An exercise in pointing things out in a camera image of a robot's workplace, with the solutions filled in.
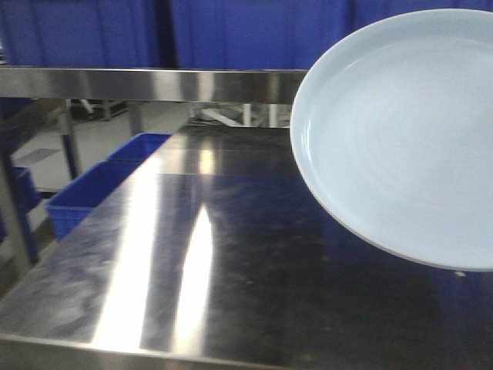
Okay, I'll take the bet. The light blue plate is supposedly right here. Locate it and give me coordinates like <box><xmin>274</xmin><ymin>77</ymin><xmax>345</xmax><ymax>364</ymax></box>
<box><xmin>290</xmin><ymin>8</ymin><xmax>492</xmax><ymax>271</ymax></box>

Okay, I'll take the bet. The blue crate upper middle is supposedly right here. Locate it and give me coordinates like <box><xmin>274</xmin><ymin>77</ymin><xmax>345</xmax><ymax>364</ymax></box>
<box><xmin>170</xmin><ymin>0</ymin><xmax>492</xmax><ymax>69</ymax></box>

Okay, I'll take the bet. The blue crate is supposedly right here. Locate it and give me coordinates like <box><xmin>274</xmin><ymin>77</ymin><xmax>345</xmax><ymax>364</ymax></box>
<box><xmin>1</xmin><ymin>1</ymin><xmax>175</xmax><ymax>68</ymax></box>
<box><xmin>170</xmin><ymin>0</ymin><xmax>492</xmax><ymax>69</ymax></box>

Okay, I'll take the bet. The open blue bin left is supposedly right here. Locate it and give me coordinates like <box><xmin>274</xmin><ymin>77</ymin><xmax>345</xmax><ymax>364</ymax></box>
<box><xmin>45</xmin><ymin>160</ymin><xmax>143</xmax><ymax>242</ymax></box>

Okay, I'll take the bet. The blue crate upper left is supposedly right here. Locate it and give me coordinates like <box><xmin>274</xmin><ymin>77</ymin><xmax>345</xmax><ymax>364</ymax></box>
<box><xmin>1</xmin><ymin>1</ymin><xmax>175</xmax><ymax>68</ymax></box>

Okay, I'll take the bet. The white frame in background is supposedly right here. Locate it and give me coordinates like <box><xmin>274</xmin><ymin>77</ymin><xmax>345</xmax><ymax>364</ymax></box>
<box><xmin>189</xmin><ymin>103</ymin><xmax>292</xmax><ymax>128</ymax></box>

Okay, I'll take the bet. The stainless steel shelf rail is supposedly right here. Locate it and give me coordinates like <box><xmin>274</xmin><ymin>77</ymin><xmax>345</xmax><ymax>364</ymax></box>
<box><xmin>1</xmin><ymin>66</ymin><xmax>307</xmax><ymax>104</ymax></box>

